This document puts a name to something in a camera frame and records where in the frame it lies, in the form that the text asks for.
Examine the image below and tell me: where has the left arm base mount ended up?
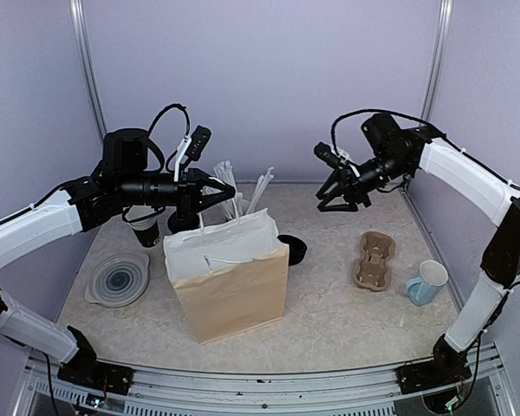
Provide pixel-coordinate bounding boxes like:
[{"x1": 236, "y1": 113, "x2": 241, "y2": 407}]
[{"x1": 57, "y1": 326, "x2": 134, "y2": 396}]

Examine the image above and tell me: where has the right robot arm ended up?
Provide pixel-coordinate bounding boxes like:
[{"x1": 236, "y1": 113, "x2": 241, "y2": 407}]
[{"x1": 314, "y1": 114, "x2": 520, "y2": 385}]

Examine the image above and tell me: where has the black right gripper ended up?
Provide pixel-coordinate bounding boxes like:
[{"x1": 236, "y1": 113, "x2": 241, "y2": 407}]
[{"x1": 316, "y1": 149, "x2": 412, "y2": 211}]

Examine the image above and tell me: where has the brown paper takeout bag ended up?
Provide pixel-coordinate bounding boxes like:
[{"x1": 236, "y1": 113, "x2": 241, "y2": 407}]
[{"x1": 163, "y1": 210, "x2": 289, "y2": 344}]

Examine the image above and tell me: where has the stack of black lids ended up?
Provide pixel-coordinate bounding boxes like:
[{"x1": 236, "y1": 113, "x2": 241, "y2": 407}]
[{"x1": 277, "y1": 234, "x2": 308, "y2": 266}]

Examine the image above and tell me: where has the aluminium front rail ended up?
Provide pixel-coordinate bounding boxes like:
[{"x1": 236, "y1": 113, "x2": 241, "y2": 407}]
[{"x1": 12, "y1": 345, "x2": 517, "y2": 415}]

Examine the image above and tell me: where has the black plastic cup lid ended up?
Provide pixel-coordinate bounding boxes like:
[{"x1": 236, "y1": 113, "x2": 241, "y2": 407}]
[{"x1": 167, "y1": 212, "x2": 200, "y2": 234}]

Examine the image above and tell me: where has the stack of paper cups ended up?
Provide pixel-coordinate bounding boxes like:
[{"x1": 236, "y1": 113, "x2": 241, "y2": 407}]
[{"x1": 129, "y1": 218, "x2": 160, "y2": 248}]

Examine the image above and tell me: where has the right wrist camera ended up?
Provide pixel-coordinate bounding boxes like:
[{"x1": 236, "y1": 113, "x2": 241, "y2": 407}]
[{"x1": 314, "y1": 113, "x2": 402, "y2": 174}]

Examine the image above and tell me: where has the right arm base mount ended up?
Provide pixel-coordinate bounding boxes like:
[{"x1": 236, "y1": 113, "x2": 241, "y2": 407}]
[{"x1": 395, "y1": 335, "x2": 471, "y2": 394}]

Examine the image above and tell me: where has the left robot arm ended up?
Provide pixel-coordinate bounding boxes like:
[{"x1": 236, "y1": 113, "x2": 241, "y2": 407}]
[{"x1": 0, "y1": 126, "x2": 236, "y2": 386}]

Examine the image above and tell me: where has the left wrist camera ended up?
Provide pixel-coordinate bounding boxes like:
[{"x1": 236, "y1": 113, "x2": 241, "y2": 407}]
[{"x1": 173, "y1": 126, "x2": 211, "y2": 182}]

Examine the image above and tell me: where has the light blue ceramic mug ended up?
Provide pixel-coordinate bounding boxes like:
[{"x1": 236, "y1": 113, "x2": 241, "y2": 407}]
[{"x1": 405, "y1": 260, "x2": 449, "y2": 307}]

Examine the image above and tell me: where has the cardboard cup carrier tray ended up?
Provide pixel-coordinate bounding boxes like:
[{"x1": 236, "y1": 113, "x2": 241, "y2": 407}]
[{"x1": 352, "y1": 231, "x2": 396, "y2": 292}]

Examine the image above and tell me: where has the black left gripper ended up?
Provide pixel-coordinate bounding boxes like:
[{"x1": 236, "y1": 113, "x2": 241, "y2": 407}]
[{"x1": 118, "y1": 162, "x2": 235, "y2": 218}]

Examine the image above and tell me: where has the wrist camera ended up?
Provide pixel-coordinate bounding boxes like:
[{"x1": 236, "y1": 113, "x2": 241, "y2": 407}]
[
  {"x1": 314, "y1": 113, "x2": 402, "y2": 174},
  {"x1": 173, "y1": 126, "x2": 211, "y2": 182}
]

